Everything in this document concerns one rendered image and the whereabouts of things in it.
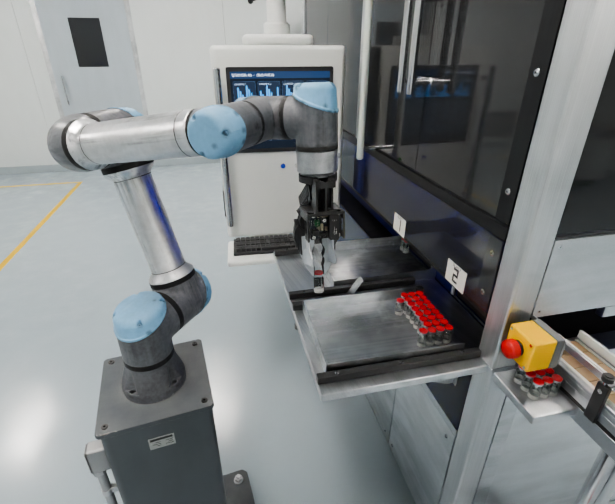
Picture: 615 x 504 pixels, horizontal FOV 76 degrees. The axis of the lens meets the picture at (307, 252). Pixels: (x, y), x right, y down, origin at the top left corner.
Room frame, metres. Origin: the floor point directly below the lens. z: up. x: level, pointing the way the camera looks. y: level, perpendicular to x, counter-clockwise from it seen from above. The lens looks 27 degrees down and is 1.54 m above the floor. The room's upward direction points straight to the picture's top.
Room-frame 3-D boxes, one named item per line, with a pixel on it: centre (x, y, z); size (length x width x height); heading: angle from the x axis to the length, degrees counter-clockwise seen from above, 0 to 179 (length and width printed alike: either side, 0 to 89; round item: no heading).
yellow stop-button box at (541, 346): (0.64, -0.46, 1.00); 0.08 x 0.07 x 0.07; 103
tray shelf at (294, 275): (1.01, -0.19, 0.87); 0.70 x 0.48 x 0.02; 13
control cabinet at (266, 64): (1.70, 0.12, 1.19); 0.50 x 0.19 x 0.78; 99
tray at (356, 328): (0.83, -0.18, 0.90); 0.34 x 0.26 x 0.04; 102
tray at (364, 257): (1.19, -0.22, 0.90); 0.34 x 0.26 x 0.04; 103
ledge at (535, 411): (0.63, -0.51, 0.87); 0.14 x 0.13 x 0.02; 103
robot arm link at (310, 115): (0.72, -0.01, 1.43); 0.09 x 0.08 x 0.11; 67
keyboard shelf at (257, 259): (1.52, 0.11, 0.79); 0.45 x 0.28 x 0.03; 99
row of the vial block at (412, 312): (0.85, -0.29, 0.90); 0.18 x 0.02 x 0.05; 12
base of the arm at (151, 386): (0.75, 0.38, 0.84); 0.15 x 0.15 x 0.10
